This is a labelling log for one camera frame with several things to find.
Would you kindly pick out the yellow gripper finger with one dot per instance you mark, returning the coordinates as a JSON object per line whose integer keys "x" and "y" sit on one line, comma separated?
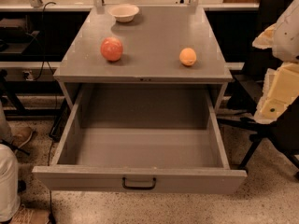
{"x": 265, "y": 39}
{"x": 280, "y": 89}

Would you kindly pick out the orange fruit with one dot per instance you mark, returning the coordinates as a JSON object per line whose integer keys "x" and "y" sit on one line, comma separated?
{"x": 188, "y": 57}

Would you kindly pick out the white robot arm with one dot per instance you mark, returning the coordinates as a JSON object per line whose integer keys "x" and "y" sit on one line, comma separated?
{"x": 286, "y": 37}

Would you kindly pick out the grey drawer cabinet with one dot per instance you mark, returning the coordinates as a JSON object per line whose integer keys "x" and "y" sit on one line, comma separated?
{"x": 151, "y": 44}

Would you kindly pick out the open grey top drawer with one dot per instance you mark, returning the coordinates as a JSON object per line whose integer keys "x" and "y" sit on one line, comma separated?
{"x": 141, "y": 132}

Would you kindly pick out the black office chair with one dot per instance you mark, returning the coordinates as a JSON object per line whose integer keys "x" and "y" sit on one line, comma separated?
{"x": 248, "y": 89}

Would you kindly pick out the white paper bowl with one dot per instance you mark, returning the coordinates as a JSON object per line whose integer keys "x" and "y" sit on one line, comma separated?
{"x": 123, "y": 12}

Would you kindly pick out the red apple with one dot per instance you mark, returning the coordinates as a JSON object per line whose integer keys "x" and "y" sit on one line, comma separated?
{"x": 111, "y": 49}

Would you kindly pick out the brown shoe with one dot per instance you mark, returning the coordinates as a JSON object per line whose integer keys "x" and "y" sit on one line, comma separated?
{"x": 22, "y": 136}

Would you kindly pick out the person's white trouser leg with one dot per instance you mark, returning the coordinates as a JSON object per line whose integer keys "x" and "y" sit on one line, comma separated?
{"x": 9, "y": 198}

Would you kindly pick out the black drawer handle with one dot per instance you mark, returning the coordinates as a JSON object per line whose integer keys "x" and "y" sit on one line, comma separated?
{"x": 138, "y": 184}

